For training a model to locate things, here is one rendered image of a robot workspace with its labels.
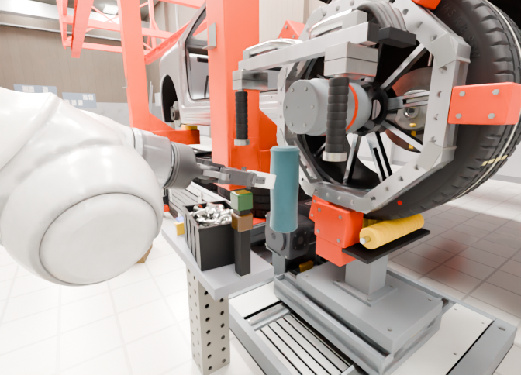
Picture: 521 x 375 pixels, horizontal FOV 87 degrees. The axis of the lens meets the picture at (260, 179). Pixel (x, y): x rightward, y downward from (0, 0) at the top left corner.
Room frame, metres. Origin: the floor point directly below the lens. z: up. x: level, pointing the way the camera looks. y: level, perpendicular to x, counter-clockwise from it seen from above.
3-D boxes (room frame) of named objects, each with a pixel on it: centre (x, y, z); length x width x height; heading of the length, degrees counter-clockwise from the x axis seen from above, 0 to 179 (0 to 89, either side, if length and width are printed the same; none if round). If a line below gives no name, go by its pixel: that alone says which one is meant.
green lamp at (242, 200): (0.61, 0.04, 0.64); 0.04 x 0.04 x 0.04; 35
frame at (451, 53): (0.79, -0.24, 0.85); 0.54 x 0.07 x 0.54; 35
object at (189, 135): (3.02, 0.93, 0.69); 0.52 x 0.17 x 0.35; 125
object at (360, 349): (0.94, -0.34, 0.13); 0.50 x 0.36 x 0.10; 35
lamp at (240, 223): (0.61, 0.04, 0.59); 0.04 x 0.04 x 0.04; 35
